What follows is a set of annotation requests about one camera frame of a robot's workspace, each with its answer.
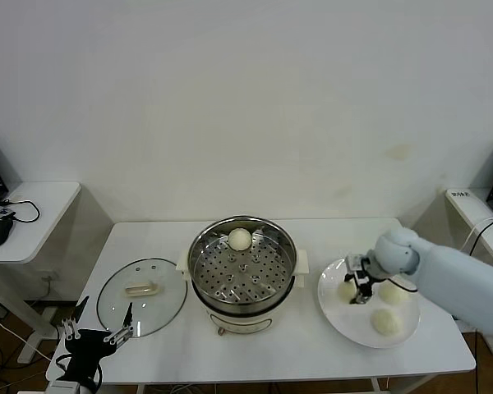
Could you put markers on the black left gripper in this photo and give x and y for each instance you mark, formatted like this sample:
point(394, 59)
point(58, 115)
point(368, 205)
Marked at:
point(86, 344)

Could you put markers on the white printed label sticker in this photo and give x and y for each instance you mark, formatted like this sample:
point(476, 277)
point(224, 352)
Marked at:
point(460, 195)

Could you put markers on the black flat floor bar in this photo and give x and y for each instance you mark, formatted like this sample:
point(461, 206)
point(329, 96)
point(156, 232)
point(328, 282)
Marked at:
point(53, 303)

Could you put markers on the cream electric cooker base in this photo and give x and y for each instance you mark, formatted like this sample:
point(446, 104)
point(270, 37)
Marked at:
point(238, 322)

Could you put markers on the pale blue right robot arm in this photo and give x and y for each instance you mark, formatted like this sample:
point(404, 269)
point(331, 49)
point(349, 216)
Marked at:
point(456, 279)

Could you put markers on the white wall socket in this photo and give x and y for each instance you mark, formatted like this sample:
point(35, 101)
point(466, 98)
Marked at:
point(49, 274)

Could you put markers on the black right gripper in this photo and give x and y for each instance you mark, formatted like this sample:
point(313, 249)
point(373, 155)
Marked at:
point(365, 279)

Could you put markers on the white round plate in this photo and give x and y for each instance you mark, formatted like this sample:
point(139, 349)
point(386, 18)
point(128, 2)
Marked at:
point(333, 312)

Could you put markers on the white steamed baozi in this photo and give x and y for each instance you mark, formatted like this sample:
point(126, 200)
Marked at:
point(240, 239)
point(387, 322)
point(345, 293)
point(392, 296)

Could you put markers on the small black white dongle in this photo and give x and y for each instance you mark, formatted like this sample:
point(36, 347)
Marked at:
point(2, 212)

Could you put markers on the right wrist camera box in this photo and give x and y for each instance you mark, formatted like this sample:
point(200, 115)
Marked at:
point(353, 262)

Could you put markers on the perforated steel steamer basket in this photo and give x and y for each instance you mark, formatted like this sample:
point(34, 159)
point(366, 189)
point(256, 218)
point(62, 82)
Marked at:
point(242, 283)

